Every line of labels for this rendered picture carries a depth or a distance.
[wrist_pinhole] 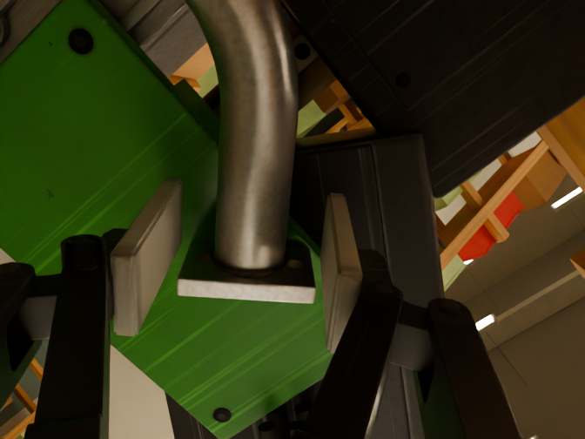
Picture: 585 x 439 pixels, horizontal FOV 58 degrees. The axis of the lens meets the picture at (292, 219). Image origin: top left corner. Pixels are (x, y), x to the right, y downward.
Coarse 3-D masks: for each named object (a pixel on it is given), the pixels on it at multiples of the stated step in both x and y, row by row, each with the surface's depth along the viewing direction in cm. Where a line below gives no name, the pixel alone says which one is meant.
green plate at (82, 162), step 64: (64, 0) 21; (0, 64) 22; (64, 64) 22; (128, 64) 22; (0, 128) 23; (64, 128) 23; (128, 128) 23; (192, 128) 23; (0, 192) 24; (64, 192) 24; (128, 192) 24; (192, 192) 24; (192, 320) 26; (256, 320) 26; (320, 320) 26; (192, 384) 28; (256, 384) 28
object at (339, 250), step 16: (336, 208) 20; (336, 224) 19; (336, 240) 18; (352, 240) 18; (320, 256) 23; (336, 256) 17; (352, 256) 17; (336, 272) 16; (352, 272) 16; (336, 288) 16; (352, 288) 16; (336, 304) 16; (352, 304) 16; (336, 320) 16; (336, 336) 17
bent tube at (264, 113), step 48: (192, 0) 18; (240, 0) 18; (240, 48) 18; (288, 48) 19; (240, 96) 19; (288, 96) 19; (240, 144) 19; (288, 144) 20; (240, 192) 20; (288, 192) 21; (192, 240) 24; (240, 240) 21; (192, 288) 21; (240, 288) 21; (288, 288) 21
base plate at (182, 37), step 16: (176, 16) 72; (192, 16) 76; (160, 32) 73; (176, 32) 77; (192, 32) 81; (144, 48) 74; (160, 48) 78; (176, 48) 82; (192, 48) 86; (160, 64) 83; (176, 64) 88
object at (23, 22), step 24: (0, 0) 22; (24, 0) 23; (48, 0) 23; (120, 0) 23; (144, 0) 22; (168, 0) 23; (0, 24) 23; (24, 24) 23; (120, 24) 22; (144, 24) 23; (0, 48) 23
